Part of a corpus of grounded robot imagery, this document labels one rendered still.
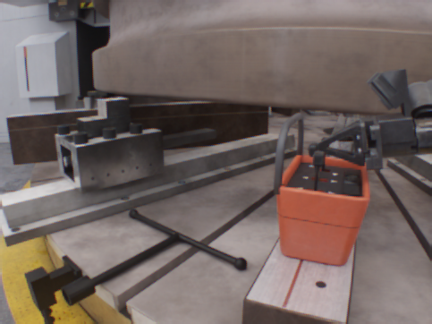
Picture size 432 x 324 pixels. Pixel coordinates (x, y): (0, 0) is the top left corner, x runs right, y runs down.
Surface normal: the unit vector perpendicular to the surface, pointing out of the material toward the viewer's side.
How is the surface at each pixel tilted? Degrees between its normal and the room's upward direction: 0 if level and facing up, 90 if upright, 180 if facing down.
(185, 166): 72
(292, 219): 97
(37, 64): 90
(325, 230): 97
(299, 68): 90
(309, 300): 0
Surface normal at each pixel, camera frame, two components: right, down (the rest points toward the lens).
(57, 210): 0.68, 0.22
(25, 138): 0.34, 0.28
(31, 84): -0.05, 0.29
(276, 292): 0.00, -0.96
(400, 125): -0.41, 0.26
